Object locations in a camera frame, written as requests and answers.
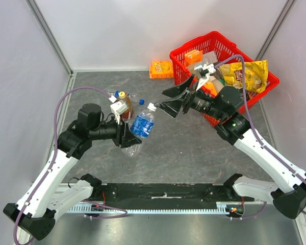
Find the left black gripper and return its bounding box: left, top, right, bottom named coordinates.
left=90, top=112, right=142, bottom=149

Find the blue Pocari Sweat bottle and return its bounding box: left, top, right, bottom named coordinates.
left=122, top=108, right=156, bottom=157

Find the white blue bottle cap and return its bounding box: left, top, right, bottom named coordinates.
left=147, top=103, right=157, bottom=112

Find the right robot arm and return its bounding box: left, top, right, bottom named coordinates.
left=155, top=76, right=306, bottom=219

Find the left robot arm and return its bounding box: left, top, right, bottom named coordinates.
left=3, top=101, right=141, bottom=240

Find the clear empty plastic bottle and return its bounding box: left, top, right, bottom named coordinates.
left=108, top=90, right=140, bottom=102

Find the brown tea bottle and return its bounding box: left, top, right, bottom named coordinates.
left=117, top=91, right=134, bottom=120

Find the beige bottle in basket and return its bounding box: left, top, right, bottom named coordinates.
left=209, top=76, right=225, bottom=95

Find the orange snack box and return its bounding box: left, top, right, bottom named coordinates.
left=149, top=61, right=174, bottom=79

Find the orange box in basket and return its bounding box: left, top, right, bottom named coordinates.
left=184, top=50, right=203, bottom=67

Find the clear plastic packet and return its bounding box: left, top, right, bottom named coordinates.
left=202, top=51, right=219, bottom=65

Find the yellow Lays chips bag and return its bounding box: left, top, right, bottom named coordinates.
left=219, top=60, right=268, bottom=93

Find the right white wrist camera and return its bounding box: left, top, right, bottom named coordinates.
left=194, top=62, right=216, bottom=91

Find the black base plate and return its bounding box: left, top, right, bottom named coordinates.
left=89, top=183, right=243, bottom=209

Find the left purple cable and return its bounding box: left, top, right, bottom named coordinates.
left=13, top=86, right=128, bottom=245

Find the white cable duct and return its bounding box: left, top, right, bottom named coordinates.
left=67, top=202, right=230, bottom=215

